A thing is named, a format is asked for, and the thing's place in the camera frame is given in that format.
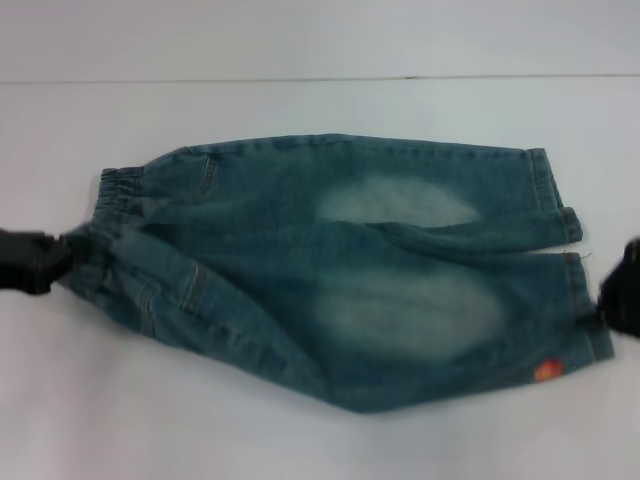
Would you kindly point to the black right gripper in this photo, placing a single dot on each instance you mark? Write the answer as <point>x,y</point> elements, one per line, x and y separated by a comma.
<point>625,295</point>

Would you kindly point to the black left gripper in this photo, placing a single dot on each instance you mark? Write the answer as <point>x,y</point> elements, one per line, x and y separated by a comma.
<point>25,260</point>

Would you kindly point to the blue denim shorts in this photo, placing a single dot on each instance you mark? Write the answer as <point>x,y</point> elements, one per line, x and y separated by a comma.
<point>325,260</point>

